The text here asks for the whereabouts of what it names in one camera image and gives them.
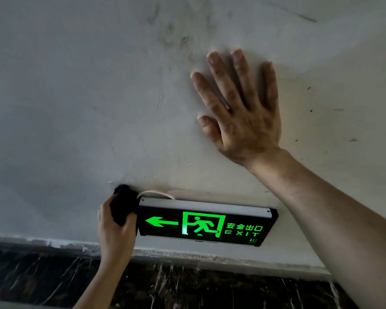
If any person's right hand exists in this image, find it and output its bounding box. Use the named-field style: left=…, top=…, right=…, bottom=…
left=190, top=48, right=283, bottom=168

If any person's left hand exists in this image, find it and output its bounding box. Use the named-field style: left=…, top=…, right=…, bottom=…
left=97, top=194, right=138, bottom=265

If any black cleaning cloth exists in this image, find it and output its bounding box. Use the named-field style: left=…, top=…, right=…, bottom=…
left=110, top=184, right=140, bottom=227

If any green exit sign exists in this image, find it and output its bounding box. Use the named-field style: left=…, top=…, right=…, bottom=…
left=136, top=196, right=279, bottom=248

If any person's left forearm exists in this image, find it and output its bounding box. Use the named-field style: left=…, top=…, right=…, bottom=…
left=72, top=254, right=133, bottom=309

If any person's right forearm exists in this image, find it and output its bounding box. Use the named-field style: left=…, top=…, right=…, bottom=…
left=247, top=148, right=386, bottom=309

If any dark marble baseboard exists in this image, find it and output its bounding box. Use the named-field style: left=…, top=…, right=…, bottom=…
left=0, top=234, right=358, bottom=309

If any white cable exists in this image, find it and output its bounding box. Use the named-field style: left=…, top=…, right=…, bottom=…
left=136, top=189, right=176, bottom=201

